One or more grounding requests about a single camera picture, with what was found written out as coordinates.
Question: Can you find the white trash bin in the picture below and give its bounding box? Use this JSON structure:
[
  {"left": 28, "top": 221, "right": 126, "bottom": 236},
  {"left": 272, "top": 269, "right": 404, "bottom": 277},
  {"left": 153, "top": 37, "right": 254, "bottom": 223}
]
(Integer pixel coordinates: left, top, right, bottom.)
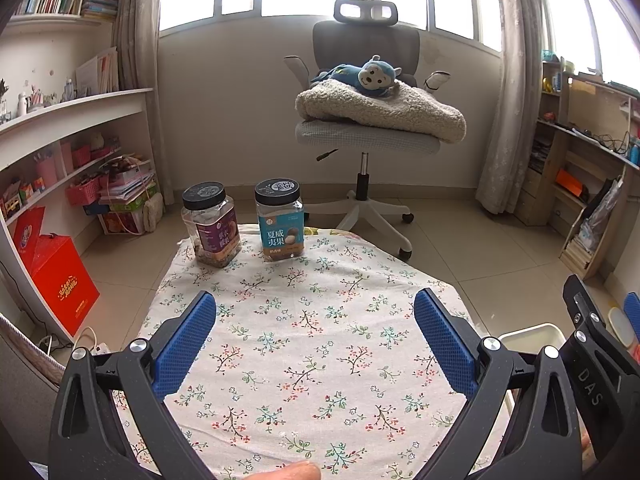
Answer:
[{"left": 498, "top": 323, "right": 565, "bottom": 354}]

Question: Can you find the left hand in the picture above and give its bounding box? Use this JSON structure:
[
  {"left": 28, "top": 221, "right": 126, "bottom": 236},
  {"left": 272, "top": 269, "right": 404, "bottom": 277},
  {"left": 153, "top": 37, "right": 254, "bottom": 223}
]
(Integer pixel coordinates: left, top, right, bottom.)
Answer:
[{"left": 245, "top": 460, "right": 321, "bottom": 480}]

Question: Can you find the white bathroom scale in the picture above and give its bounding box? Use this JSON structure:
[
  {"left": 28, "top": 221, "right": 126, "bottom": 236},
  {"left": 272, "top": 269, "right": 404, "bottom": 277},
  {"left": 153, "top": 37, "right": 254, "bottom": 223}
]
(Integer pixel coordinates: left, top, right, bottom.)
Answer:
[{"left": 608, "top": 307, "right": 636, "bottom": 349}]

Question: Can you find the silver bag under desk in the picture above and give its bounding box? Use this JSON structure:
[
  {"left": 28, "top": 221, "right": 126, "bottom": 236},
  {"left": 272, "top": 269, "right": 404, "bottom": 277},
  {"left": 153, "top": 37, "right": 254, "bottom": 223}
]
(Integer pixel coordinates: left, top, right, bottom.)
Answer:
[{"left": 578, "top": 179, "right": 623, "bottom": 254}]

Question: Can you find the red gift bag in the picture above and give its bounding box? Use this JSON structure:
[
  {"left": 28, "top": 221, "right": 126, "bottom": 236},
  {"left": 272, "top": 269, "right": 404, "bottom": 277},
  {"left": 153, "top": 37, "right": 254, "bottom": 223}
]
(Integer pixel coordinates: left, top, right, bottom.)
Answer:
[{"left": 13, "top": 207, "right": 100, "bottom": 336}]

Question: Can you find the orange box on desk shelf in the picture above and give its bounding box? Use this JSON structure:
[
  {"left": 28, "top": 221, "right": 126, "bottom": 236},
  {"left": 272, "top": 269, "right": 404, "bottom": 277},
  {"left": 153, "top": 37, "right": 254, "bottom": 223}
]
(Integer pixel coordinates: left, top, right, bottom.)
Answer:
[{"left": 555, "top": 169, "right": 589, "bottom": 203}]

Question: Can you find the wooden desk with shelves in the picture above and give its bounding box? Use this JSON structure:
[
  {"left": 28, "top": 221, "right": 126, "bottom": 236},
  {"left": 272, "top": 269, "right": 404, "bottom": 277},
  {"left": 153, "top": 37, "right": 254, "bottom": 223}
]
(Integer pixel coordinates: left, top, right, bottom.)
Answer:
[{"left": 515, "top": 53, "right": 639, "bottom": 278}]

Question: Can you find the floral tablecloth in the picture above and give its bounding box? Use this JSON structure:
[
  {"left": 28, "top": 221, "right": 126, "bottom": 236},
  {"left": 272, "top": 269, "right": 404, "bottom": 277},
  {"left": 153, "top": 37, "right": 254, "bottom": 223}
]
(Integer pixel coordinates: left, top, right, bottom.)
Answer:
[{"left": 131, "top": 226, "right": 484, "bottom": 479}]

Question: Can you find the purple label nut jar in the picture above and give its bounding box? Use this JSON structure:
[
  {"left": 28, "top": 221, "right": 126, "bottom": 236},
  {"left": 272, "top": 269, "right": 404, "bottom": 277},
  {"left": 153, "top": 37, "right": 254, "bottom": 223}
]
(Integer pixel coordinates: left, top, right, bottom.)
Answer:
[{"left": 181, "top": 181, "right": 240, "bottom": 268}]

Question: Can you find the teal label nut jar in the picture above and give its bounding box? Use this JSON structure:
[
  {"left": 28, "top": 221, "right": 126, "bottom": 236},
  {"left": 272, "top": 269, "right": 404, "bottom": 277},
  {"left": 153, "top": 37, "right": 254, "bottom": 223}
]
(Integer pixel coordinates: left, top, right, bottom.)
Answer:
[{"left": 254, "top": 178, "right": 305, "bottom": 261}]

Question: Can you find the white bookshelf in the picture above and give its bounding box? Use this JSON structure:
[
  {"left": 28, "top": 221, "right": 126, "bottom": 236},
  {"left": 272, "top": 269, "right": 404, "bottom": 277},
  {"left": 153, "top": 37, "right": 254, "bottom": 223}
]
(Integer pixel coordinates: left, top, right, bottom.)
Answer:
[{"left": 1, "top": 0, "right": 164, "bottom": 342}]

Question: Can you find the cream fleece blanket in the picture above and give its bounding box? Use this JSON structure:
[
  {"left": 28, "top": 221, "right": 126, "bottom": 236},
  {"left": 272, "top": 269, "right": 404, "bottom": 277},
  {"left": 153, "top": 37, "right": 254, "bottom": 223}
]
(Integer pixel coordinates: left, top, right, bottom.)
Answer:
[{"left": 295, "top": 79, "right": 466, "bottom": 144}]

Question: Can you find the blue monkey plush toy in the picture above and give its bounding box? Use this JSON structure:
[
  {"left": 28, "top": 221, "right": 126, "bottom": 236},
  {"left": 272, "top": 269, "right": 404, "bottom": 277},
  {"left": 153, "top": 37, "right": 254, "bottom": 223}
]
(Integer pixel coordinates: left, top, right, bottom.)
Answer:
[{"left": 310, "top": 54, "right": 402, "bottom": 98}]

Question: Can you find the beige curtain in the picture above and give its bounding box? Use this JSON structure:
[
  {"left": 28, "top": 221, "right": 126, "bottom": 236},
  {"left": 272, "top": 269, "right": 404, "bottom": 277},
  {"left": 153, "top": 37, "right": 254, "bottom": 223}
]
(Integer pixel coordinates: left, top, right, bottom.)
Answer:
[
  {"left": 113, "top": 0, "right": 175, "bottom": 205},
  {"left": 475, "top": 0, "right": 544, "bottom": 214}
]

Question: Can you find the grey white office chair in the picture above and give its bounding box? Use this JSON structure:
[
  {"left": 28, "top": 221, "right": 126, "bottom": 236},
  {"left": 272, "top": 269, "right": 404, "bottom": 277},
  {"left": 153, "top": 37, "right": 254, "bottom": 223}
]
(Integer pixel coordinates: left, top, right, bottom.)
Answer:
[{"left": 284, "top": 0, "right": 466, "bottom": 261}]

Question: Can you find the left beige curtain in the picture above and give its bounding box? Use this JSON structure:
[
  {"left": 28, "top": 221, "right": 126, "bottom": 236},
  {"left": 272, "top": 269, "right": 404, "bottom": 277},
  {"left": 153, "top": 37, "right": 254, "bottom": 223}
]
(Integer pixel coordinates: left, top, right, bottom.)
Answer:
[{"left": 113, "top": 0, "right": 175, "bottom": 205}]

